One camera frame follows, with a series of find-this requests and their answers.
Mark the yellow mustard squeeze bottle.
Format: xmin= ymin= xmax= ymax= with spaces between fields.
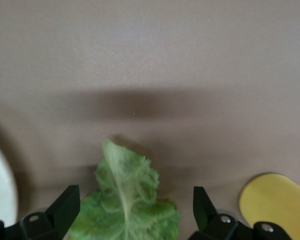
xmin=238 ymin=172 xmax=300 ymax=240

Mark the green lettuce leaf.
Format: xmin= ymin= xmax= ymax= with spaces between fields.
xmin=68 ymin=139 xmax=183 ymax=240

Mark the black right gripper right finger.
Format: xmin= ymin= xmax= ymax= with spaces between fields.
xmin=188 ymin=186 xmax=293 ymax=240

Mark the beige plate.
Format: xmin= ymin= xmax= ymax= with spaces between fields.
xmin=0 ymin=136 xmax=19 ymax=224

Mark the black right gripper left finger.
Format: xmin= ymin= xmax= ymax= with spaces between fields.
xmin=0 ymin=184 xmax=81 ymax=240

